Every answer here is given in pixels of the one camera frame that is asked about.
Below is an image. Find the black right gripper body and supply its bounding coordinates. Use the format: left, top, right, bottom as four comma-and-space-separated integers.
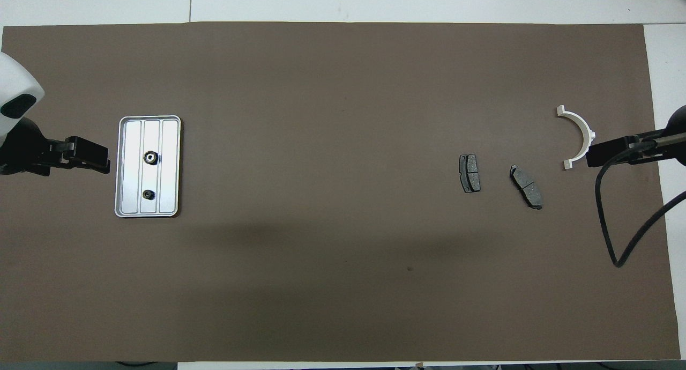
632, 129, 686, 160

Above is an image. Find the short grey brake pad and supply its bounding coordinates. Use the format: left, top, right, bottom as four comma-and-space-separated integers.
459, 154, 481, 194

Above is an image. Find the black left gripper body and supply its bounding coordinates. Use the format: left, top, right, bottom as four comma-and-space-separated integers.
0, 118, 73, 176

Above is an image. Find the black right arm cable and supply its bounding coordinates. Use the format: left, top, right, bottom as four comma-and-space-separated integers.
594, 139, 686, 269

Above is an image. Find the silver metal tray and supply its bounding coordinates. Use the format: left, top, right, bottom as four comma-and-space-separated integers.
114, 115, 182, 219

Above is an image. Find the brown table mat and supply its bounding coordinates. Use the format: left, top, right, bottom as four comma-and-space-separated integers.
0, 21, 682, 363

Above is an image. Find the long grey brake pad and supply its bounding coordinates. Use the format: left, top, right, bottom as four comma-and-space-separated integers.
509, 165, 543, 210

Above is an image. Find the white half ring bracket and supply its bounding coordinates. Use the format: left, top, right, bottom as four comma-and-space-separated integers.
556, 106, 596, 171

